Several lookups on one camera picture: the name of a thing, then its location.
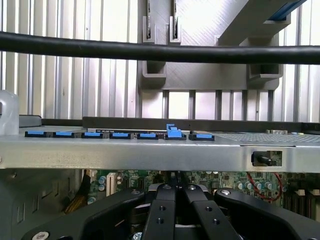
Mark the green motherboard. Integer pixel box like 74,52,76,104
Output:
82,169,320,222

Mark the white expansion slot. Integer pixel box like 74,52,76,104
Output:
105,173,117,197

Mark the silver PC case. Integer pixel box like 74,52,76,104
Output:
0,114,320,240

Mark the raised blue slot retention clip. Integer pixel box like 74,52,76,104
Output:
164,122,187,141

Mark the translucent white plastic piece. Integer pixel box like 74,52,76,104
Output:
0,89,21,136

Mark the grey printed parts rack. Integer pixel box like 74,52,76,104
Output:
137,0,309,91

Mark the RAM stick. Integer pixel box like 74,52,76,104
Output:
145,0,153,40

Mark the blue edged flat part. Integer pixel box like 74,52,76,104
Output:
266,0,308,22

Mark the red wire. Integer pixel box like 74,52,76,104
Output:
245,171,285,203

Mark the black case switch plunger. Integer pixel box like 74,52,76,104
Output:
250,150,275,167

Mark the yellow black wire bundle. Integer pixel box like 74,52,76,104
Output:
63,169,94,214

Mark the thick black cable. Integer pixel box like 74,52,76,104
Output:
0,30,320,66

